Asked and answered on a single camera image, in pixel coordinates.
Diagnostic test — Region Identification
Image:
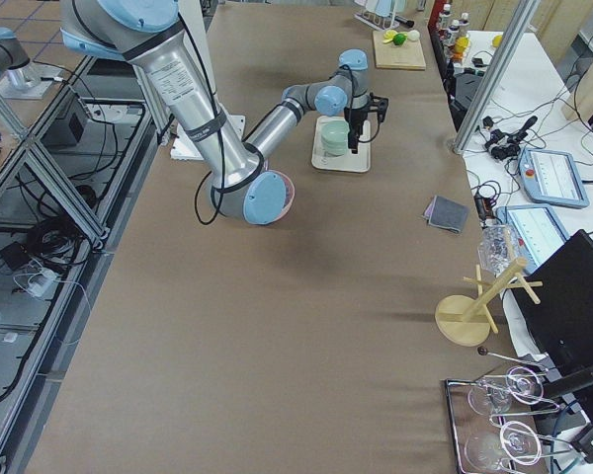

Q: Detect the black monitor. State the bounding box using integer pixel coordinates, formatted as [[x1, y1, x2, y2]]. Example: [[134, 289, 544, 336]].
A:
[[513, 229, 593, 374]]

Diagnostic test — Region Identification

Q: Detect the wooden cutting board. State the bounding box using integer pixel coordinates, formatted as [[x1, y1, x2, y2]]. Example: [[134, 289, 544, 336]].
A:
[[372, 31, 426, 70]]

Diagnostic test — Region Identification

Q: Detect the grey folded cloth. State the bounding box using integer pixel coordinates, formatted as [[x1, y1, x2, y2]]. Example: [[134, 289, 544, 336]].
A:
[[423, 196, 469, 234]]

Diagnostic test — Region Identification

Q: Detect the teach pendant tablet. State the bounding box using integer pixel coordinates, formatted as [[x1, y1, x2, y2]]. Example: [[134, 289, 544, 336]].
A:
[[519, 148, 590, 208], [496, 204, 569, 273]]

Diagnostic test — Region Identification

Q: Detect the pink bowl with ice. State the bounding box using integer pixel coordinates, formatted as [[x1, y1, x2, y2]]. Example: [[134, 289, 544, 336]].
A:
[[273, 170, 296, 222]]

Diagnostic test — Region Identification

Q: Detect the green bowl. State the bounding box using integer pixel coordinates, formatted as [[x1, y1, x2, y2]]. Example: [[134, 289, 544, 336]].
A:
[[320, 120, 349, 147], [322, 142, 348, 151], [323, 149, 348, 157]]

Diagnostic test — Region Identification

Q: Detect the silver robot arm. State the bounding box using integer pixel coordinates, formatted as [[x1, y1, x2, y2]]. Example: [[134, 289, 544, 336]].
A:
[[0, 27, 31, 77], [60, 1, 375, 225]]

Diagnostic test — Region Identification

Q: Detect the lemon slice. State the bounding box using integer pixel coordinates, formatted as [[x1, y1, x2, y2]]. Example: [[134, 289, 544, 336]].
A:
[[382, 30, 397, 43]]

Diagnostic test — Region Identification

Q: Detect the green lime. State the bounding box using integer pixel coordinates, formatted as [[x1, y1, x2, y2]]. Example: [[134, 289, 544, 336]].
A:
[[392, 33, 407, 45]]

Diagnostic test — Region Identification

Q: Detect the beige rabbit tray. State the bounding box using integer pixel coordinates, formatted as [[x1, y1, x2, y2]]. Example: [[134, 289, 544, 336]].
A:
[[311, 117, 371, 173]]

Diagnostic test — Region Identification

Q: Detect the wooden cup tree stand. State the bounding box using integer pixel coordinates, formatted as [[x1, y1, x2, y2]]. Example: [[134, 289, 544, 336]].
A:
[[435, 244, 543, 347]]

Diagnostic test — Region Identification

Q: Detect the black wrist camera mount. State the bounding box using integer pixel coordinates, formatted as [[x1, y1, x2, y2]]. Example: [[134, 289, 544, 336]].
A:
[[368, 93, 389, 124]]

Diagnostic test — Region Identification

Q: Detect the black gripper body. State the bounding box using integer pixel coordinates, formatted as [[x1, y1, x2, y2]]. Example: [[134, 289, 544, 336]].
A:
[[346, 106, 368, 134]]

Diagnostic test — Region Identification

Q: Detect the green bowl on tray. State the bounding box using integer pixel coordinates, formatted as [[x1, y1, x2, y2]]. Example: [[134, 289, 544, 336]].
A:
[[323, 149, 348, 157]]

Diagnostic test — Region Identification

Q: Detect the aluminium frame post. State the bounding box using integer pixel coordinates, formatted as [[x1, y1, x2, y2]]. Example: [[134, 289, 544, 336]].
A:
[[452, 0, 540, 156]]

